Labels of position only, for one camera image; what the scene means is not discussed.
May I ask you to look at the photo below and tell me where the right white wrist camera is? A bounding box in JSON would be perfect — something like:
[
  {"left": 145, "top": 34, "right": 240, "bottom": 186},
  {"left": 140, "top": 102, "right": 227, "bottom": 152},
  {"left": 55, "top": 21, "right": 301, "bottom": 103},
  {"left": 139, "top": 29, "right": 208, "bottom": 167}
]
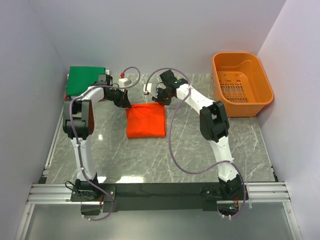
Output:
[{"left": 143, "top": 83, "right": 154, "bottom": 95}]

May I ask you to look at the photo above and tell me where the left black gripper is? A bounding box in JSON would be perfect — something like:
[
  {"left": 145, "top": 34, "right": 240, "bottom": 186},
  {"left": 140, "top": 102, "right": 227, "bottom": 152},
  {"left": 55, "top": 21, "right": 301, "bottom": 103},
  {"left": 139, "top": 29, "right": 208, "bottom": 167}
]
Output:
[{"left": 105, "top": 87, "right": 132, "bottom": 109}]

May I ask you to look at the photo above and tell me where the orange t shirt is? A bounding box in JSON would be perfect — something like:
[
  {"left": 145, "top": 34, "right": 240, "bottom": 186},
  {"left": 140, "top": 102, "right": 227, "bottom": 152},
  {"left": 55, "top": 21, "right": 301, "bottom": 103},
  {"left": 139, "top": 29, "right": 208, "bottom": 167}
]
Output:
[{"left": 125, "top": 102, "right": 167, "bottom": 139}]

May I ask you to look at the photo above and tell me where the folded green t shirt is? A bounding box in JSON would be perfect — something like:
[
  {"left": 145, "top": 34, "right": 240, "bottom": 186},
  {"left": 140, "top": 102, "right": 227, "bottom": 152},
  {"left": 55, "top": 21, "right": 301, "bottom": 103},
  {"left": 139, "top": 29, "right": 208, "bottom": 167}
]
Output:
[{"left": 66, "top": 65, "right": 106, "bottom": 97}]

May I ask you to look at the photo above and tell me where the black base beam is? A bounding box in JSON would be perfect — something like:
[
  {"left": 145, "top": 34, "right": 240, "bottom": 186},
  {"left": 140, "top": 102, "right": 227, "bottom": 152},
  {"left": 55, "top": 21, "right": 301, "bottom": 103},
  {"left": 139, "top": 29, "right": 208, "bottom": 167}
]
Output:
[{"left": 70, "top": 182, "right": 249, "bottom": 213}]

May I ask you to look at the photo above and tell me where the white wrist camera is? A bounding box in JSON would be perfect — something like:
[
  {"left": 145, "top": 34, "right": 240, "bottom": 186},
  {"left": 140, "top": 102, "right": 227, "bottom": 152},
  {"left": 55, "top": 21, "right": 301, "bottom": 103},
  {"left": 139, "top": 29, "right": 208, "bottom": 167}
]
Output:
[
  {"left": 118, "top": 72, "right": 132, "bottom": 88},
  {"left": 143, "top": 83, "right": 154, "bottom": 95}
]

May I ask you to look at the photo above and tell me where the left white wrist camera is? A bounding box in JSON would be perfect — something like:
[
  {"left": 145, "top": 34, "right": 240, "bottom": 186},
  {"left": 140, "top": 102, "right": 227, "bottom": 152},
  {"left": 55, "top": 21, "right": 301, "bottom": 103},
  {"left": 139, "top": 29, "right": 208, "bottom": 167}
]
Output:
[{"left": 118, "top": 72, "right": 132, "bottom": 88}]

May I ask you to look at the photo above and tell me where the aluminium rail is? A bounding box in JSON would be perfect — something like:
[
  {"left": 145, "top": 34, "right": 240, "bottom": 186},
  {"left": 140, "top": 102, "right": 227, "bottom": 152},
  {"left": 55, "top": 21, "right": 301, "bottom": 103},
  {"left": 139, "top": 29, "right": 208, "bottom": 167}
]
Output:
[{"left": 26, "top": 182, "right": 291, "bottom": 205}]

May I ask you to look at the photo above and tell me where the orange plastic basket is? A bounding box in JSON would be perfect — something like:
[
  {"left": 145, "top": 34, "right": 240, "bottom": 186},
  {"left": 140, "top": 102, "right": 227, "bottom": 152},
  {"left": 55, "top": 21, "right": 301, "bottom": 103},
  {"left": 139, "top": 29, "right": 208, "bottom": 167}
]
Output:
[{"left": 211, "top": 52, "right": 274, "bottom": 118}]

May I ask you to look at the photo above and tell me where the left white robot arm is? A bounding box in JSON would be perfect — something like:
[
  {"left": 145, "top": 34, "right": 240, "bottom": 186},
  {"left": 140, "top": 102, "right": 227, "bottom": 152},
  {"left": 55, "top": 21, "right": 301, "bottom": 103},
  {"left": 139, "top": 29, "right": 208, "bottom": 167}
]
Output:
[{"left": 62, "top": 73, "right": 132, "bottom": 201}]

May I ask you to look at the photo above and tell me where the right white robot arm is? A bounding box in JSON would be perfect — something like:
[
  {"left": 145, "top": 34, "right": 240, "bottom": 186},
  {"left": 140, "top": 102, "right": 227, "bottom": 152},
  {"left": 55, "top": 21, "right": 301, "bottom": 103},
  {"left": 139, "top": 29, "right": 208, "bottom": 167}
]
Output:
[{"left": 143, "top": 68, "right": 247, "bottom": 200}]

